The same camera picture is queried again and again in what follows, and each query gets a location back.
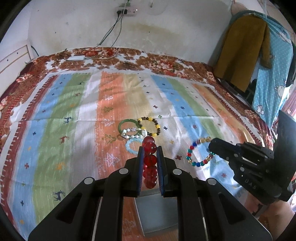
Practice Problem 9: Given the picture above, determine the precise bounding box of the multicolour bead bracelet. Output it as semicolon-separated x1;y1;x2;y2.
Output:
186;136;215;167

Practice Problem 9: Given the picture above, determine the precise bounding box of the red bead bracelet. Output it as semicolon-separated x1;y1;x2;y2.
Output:
141;136;159;189

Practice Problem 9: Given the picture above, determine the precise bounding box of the light blue bead bracelet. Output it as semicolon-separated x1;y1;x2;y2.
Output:
125;137;145;156

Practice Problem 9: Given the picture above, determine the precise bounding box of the yellow and black bead bracelet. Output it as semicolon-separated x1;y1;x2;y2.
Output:
137;116;162;137

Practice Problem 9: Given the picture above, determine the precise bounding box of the white pastel charm bracelet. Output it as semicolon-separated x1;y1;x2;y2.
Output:
120;126;148;140

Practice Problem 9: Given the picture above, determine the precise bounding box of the green jade bangle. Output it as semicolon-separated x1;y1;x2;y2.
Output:
118;118;142;138

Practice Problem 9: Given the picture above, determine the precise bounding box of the person's right hand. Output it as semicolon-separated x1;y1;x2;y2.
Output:
245;192;296;241

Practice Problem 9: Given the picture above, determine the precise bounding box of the silver metal tin box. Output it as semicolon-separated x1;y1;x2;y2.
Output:
134;193;178;237

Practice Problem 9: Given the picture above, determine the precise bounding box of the blue dotted cartoon cloth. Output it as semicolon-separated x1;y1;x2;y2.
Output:
230;10;295;128

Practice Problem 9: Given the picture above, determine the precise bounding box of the mustard yellow hanging garment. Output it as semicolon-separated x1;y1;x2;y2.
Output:
214;15;272;92

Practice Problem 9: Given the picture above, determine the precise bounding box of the white wooden headboard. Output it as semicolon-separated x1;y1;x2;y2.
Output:
1;44;34;82

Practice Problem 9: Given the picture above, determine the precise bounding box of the white wall power strip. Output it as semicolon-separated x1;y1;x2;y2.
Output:
115;6;138;16

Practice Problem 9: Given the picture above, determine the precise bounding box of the black power cable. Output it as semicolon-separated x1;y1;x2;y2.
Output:
62;0;130;61

